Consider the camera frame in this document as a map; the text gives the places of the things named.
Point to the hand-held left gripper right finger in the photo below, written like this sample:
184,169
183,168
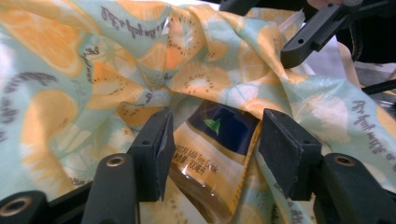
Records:
289,155

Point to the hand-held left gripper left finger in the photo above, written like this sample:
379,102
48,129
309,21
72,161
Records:
151,161

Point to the milk tea bottle yellow label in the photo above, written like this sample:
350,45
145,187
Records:
211,155

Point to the teal orange-print fabric bag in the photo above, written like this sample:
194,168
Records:
62,77

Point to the white table mat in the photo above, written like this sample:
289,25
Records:
327,62

